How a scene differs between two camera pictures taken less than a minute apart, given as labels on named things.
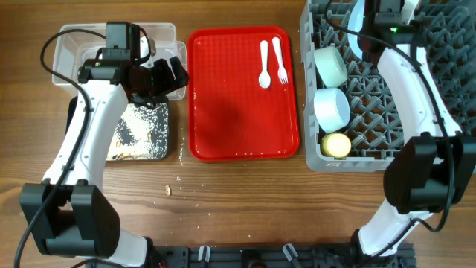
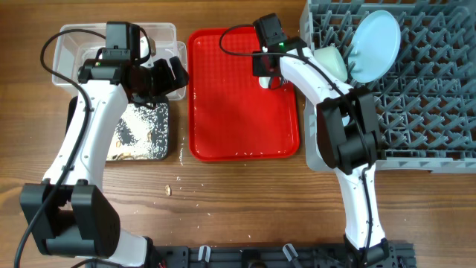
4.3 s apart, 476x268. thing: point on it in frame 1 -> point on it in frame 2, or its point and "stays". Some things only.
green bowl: (330, 66) stays
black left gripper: (167, 82) stays
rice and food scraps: (142, 133) stays
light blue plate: (356, 21) -> (375, 47)
